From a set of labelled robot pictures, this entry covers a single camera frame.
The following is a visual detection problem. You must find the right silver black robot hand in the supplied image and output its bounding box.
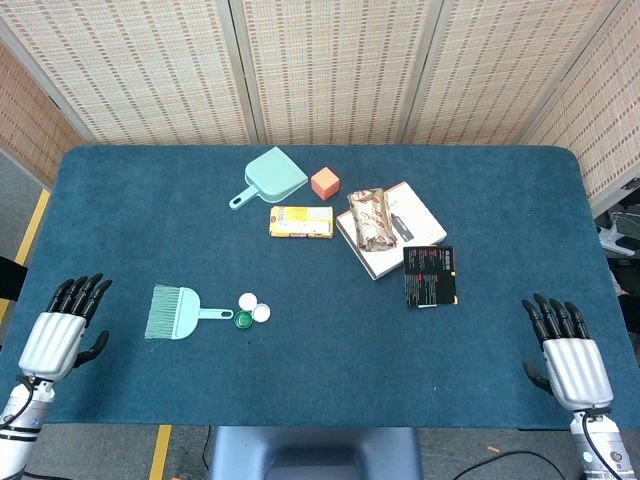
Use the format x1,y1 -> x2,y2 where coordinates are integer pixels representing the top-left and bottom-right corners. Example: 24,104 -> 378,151
521,292 -> 615,412

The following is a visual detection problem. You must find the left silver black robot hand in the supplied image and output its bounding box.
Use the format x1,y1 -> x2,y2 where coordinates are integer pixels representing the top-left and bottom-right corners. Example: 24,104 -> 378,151
18,272 -> 113,381

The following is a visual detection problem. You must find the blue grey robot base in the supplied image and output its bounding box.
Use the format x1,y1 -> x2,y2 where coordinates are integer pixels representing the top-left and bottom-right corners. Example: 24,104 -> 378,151
207,425 -> 424,480

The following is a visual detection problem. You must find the black background object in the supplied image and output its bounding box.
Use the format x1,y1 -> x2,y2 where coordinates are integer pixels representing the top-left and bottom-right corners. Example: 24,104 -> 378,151
0,255 -> 29,302

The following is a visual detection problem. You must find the white background device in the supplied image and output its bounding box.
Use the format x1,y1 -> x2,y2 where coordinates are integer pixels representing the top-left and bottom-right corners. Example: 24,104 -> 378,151
596,210 -> 640,257

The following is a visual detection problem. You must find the blue felt table cloth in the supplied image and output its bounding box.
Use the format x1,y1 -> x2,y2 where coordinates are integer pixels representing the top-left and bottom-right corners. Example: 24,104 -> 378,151
0,144 -> 640,431

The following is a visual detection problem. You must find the black printed card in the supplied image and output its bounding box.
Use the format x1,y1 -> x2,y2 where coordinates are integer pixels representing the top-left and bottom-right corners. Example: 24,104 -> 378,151
402,245 -> 460,309

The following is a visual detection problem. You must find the woven folding screen panel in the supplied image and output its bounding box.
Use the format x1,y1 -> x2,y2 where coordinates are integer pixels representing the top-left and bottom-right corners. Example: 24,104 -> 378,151
0,39 -> 86,187
229,0 -> 446,146
0,0 -> 259,146
524,0 -> 640,217
403,0 -> 626,146

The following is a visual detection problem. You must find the flat white box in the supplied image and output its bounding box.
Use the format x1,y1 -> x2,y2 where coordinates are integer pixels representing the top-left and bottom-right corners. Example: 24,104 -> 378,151
334,181 -> 448,281

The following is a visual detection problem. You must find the small black strip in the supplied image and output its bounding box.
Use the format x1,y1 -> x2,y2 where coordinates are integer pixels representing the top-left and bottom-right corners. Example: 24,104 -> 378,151
391,213 -> 413,242

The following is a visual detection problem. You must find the brown crumpled snack wrapper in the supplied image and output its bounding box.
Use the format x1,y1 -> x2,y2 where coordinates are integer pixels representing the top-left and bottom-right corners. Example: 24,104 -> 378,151
347,187 -> 397,255

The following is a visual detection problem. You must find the yellow cardboard box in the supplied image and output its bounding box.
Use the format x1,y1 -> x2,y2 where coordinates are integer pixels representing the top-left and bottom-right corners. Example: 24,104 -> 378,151
268,205 -> 335,240

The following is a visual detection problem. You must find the mint green dustpan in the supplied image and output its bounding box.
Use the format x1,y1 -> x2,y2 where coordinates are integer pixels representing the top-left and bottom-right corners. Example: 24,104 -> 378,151
228,146 -> 309,211

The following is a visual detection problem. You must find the orange cube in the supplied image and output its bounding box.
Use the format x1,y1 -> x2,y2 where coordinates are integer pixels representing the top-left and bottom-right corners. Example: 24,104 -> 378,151
310,166 -> 343,202

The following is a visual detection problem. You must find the black floor cable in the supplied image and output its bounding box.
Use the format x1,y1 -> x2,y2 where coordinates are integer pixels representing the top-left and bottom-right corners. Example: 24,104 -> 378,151
452,449 -> 566,480

